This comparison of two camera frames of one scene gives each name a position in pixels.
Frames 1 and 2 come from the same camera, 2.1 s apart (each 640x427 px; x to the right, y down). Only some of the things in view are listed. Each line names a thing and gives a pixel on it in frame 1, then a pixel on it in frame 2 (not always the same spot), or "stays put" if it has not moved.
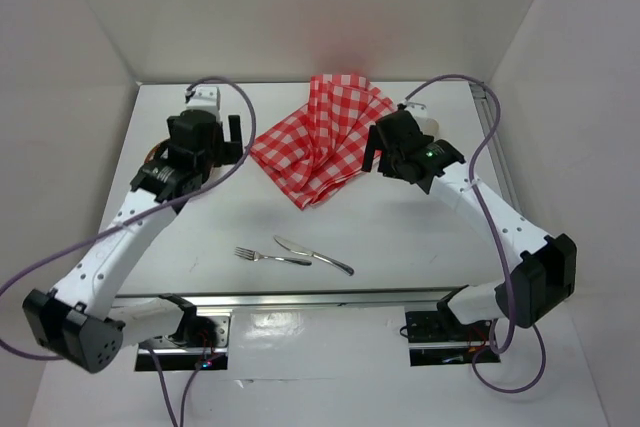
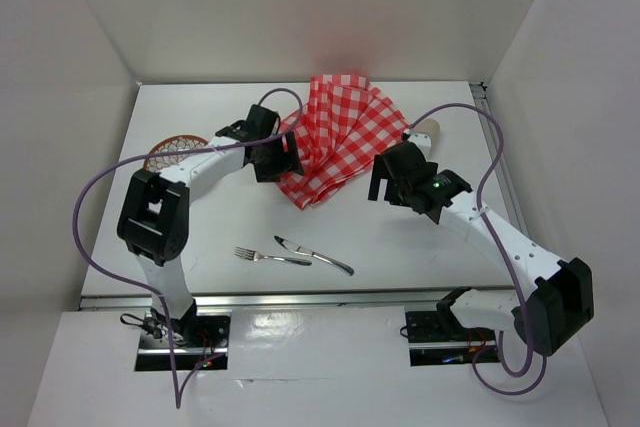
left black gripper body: (212, 156) → (274, 161)
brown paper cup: (431, 127) stays put
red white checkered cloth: (322, 143) stays put
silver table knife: (293, 248) stays put
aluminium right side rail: (486, 110) stays put
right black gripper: (384, 166) → (380, 171)
